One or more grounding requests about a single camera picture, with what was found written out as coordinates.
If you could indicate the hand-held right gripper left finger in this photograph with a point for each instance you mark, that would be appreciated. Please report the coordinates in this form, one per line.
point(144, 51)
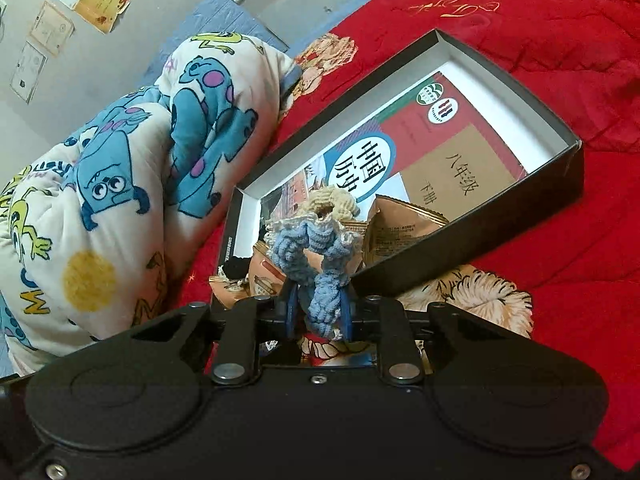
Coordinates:
point(290, 306)

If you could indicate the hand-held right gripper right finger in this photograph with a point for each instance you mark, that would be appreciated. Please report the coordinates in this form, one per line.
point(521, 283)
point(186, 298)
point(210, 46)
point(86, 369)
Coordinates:
point(348, 316)

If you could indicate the blue knitted scrunchie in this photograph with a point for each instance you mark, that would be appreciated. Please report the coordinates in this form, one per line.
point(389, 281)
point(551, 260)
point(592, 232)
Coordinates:
point(325, 280)

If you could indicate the black cardboard box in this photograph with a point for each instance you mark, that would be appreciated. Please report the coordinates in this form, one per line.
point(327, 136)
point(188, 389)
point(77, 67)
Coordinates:
point(525, 195)

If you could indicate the orange snack packet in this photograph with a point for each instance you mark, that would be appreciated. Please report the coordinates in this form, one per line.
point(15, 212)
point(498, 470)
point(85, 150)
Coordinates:
point(405, 230)
point(265, 270)
point(227, 292)

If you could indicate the beige knitted scrunchie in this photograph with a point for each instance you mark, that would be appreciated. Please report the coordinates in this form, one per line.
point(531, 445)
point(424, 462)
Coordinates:
point(340, 205)

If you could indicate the red and beige textbook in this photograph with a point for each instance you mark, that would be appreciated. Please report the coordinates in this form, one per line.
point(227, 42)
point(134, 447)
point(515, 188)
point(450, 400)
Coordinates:
point(450, 160)

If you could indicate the cartoon monster printed blanket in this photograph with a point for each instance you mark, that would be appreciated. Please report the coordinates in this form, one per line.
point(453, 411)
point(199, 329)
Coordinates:
point(125, 185)

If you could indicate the red embroidered bedspread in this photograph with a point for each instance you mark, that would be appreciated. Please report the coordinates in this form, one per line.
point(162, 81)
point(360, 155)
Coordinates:
point(575, 50)

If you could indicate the white framed wall certificate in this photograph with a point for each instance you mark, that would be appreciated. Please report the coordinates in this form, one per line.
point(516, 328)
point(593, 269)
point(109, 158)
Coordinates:
point(51, 27)
point(29, 72)

